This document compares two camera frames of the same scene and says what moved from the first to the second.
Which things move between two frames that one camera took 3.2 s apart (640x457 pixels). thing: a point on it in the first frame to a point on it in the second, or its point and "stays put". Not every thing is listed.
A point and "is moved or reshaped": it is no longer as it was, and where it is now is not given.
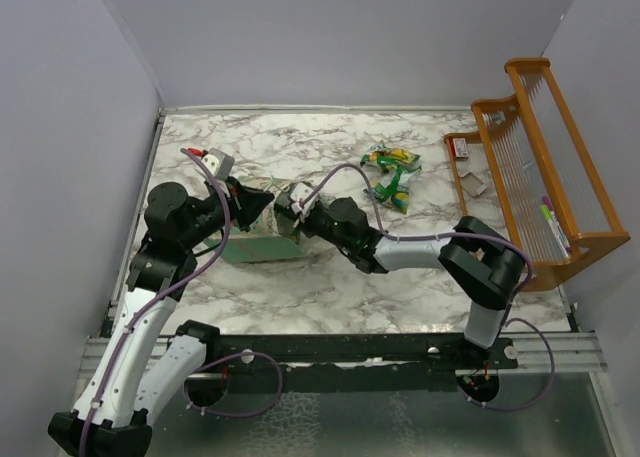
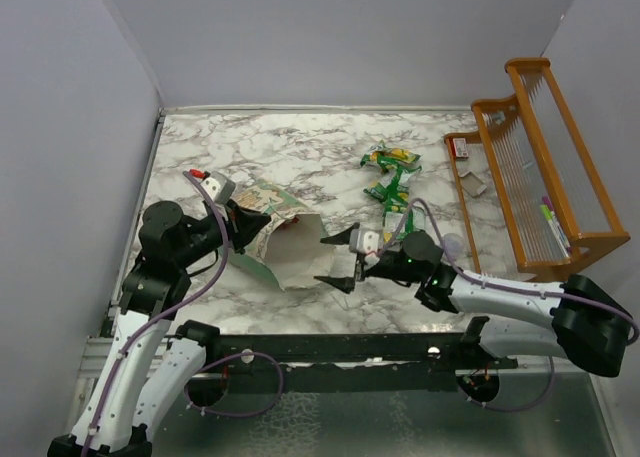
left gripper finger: x=247 y=203 to x=243 y=225
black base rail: x=350 y=363 stays put
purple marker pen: x=550 y=207 stays put
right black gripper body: x=318 y=224 to x=392 y=267
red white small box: x=460 y=147 stays put
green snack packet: x=295 y=235 to x=398 y=224
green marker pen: x=549 y=217 stays put
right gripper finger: x=283 y=199 to x=342 y=237
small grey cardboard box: x=472 y=183 stays put
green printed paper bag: x=263 y=241 is moved or reshaped
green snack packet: x=391 y=183 stays put
